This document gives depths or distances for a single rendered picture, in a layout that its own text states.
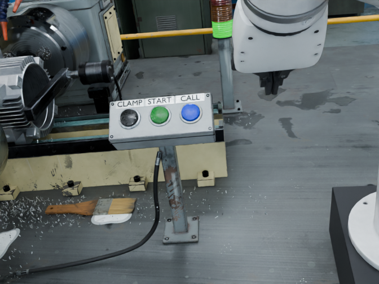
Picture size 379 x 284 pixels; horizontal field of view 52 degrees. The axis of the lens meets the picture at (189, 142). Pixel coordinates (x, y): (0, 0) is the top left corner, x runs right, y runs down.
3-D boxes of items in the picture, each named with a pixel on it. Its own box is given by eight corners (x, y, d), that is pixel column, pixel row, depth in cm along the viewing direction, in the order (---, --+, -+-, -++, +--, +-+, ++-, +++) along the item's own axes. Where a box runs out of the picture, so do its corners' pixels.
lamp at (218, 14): (211, 23, 108) (210, 7, 106) (211, 18, 113) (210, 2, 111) (233, 21, 107) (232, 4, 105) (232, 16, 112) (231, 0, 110)
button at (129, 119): (122, 130, 64) (118, 125, 62) (122, 113, 65) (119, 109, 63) (140, 128, 64) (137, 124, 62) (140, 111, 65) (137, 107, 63)
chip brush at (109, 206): (42, 218, 86) (41, 216, 86) (51, 204, 91) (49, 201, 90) (133, 214, 84) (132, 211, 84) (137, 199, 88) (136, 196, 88)
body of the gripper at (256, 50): (331, -41, 39) (311, 28, 49) (228, -29, 40) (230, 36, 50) (345, 21, 36) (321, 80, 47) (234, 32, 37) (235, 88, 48)
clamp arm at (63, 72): (62, 79, 105) (24, 122, 83) (59, 68, 104) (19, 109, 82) (75, 77, 105) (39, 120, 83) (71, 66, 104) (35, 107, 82)
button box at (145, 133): (116, 151, 67) (106, 140, 62) (117, 113, 70) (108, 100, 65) (216, 142, 66) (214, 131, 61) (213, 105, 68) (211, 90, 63)
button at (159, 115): (151, 127, 64) (149, 123, 62) (151, 111, 65) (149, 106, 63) (170, 125, 63) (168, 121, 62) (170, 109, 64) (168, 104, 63)
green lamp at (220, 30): (213, 39, 110) (211, 23, 108) (212, 34, 115) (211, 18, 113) (234, 37, 109) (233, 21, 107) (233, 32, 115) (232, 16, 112)
